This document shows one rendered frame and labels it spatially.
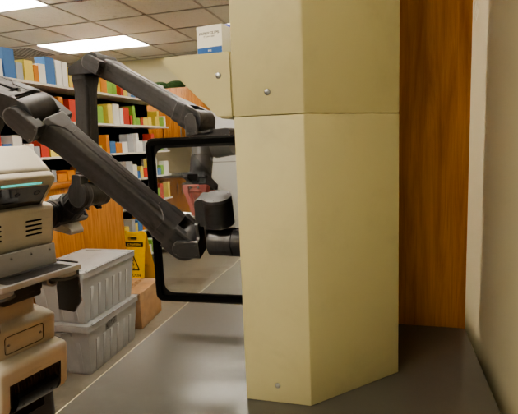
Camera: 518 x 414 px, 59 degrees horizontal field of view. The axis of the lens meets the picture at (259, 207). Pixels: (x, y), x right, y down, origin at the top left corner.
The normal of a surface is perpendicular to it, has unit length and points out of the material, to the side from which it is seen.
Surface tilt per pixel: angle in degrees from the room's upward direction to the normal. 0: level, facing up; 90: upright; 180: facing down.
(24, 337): 98
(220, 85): 90
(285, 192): 90
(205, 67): 90
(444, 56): 90
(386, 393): 0
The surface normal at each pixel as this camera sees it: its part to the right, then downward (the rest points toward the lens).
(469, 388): -0.04, -0.99
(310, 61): 0.50, 0.11
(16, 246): 0.88, 0.17
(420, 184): -0.26, 0.15
